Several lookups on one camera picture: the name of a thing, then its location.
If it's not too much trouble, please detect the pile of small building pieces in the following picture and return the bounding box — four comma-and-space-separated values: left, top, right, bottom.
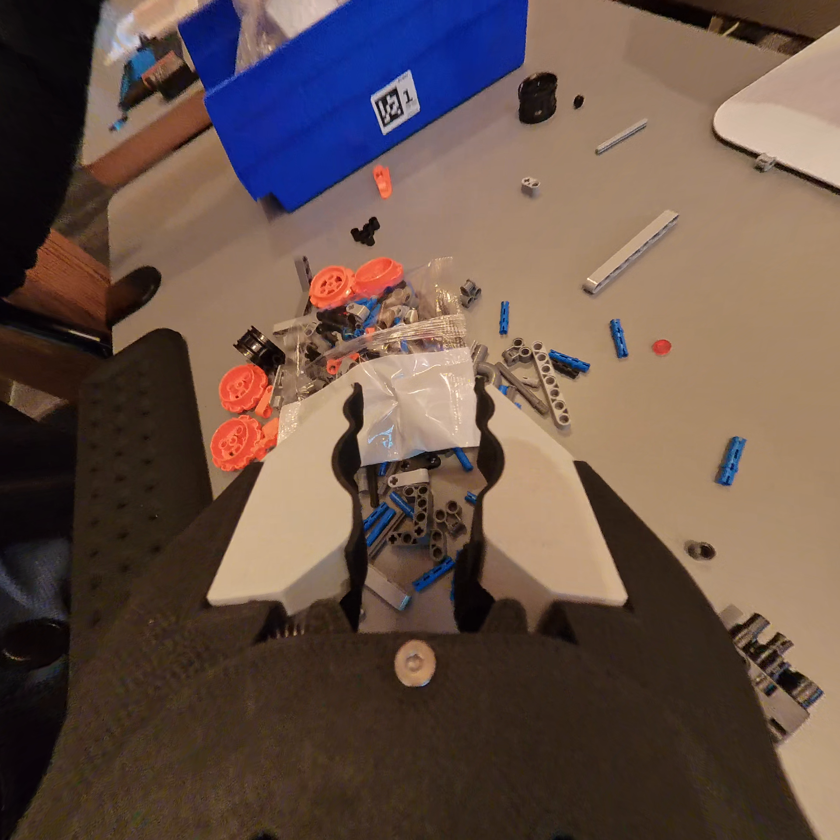
210, 256, 592, 608

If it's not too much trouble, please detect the thin grey axle piece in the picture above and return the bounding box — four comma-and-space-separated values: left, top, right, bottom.
595, 118, 649, 156

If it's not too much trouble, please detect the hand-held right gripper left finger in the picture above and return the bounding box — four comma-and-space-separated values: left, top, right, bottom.
206, 382, 368, 605

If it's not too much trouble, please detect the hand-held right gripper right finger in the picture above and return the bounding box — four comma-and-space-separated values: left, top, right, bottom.
451, 378, 630, 634

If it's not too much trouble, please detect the light grey long beam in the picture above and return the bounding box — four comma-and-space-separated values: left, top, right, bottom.
583, 210, 680, 294

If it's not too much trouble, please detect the black plastic wheel rim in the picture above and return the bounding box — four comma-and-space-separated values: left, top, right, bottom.
235, 328, 286, 368
518, 72, 559, 124

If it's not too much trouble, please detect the white backed clear parts bag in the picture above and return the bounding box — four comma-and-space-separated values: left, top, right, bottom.
276, 257, 476, 468

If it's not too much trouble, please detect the set of orange toothed wheels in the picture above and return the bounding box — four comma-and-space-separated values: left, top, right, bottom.
210, 257, 406, 472

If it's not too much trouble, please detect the blue labelled plastic bin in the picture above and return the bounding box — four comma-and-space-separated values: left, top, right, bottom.
177, 0, 529, 214

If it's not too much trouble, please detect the white and wood book stand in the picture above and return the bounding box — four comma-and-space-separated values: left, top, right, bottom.
713, 26, 840, 194

